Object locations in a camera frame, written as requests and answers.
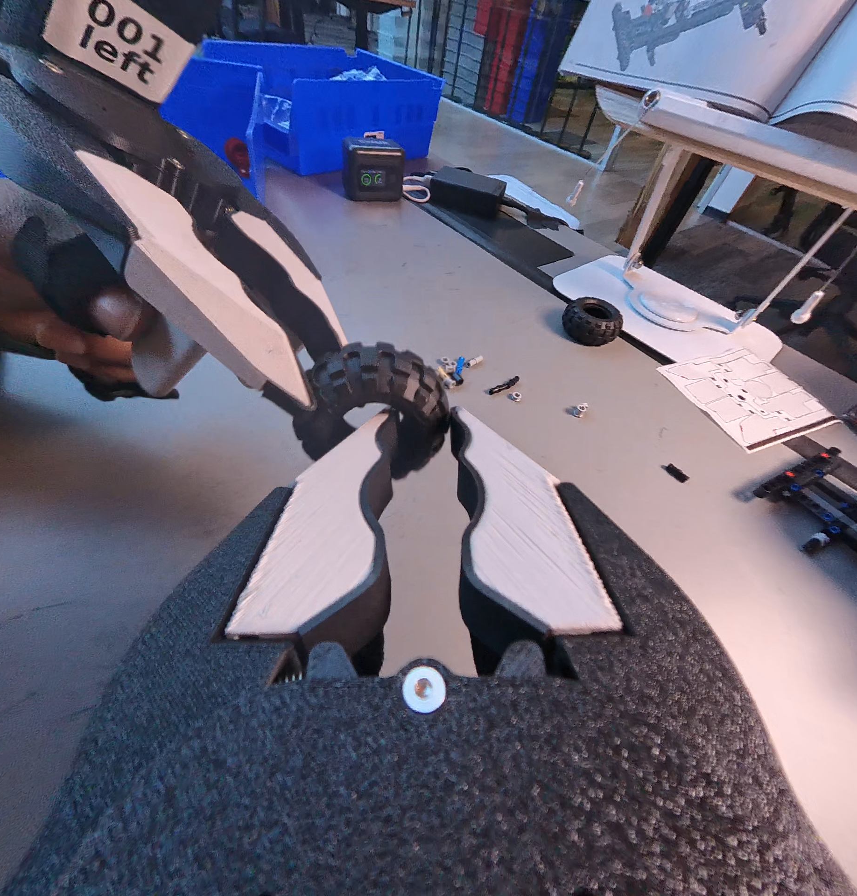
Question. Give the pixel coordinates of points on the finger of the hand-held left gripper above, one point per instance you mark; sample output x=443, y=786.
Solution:
x=296, y=280
x=191, y=294

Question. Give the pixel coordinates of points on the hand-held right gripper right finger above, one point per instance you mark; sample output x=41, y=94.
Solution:
x=541, y=560

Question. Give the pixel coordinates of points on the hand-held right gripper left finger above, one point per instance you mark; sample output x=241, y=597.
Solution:
x=310, y=560

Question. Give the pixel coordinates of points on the black lego wheel red hub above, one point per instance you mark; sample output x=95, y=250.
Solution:
x=401, y=371
x=593, y=325

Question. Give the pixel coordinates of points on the white printed sticker sheet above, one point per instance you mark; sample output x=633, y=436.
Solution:
x=744, y=392

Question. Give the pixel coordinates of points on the white lego truck model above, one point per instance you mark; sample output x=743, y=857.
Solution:
x=828, y=493

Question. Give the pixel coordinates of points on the short black lego pin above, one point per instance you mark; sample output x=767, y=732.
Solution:
x=675, y=472

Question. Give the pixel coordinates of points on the small tan lego piece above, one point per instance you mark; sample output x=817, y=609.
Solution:
x=444, y=371

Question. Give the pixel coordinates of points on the small black lego pin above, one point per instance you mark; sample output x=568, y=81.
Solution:
x=503, y=384

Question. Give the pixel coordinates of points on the small blue lego piece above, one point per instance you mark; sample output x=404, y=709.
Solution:
x=460, y=371

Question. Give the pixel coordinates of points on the lego instruction booklet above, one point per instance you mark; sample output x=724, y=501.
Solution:
x=709, y=56

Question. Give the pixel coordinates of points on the person's left hand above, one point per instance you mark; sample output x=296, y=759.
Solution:
x=114, y=317

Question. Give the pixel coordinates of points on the small black device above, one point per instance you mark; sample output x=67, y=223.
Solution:
x=374, y=168

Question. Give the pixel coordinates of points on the white plastic stand base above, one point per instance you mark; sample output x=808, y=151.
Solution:
x=611, y=283

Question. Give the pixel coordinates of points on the thin metal rod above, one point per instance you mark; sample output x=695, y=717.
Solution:
x=577, y=192
x=810, y=300

